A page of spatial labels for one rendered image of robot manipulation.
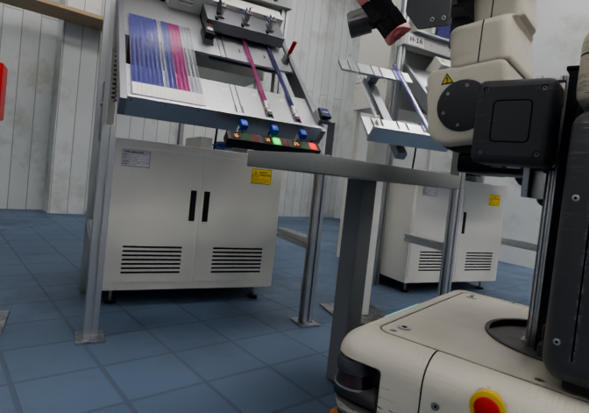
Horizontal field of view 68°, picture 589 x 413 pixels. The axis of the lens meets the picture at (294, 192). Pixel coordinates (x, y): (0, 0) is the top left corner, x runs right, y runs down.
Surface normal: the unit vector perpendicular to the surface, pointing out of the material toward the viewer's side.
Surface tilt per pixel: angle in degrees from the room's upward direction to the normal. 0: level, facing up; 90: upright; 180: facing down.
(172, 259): 90
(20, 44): 90
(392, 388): 90
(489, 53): 90
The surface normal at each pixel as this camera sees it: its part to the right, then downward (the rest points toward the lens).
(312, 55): 0.64, 0.10
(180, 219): 0.45, 0.08
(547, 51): -0.76, -0.06
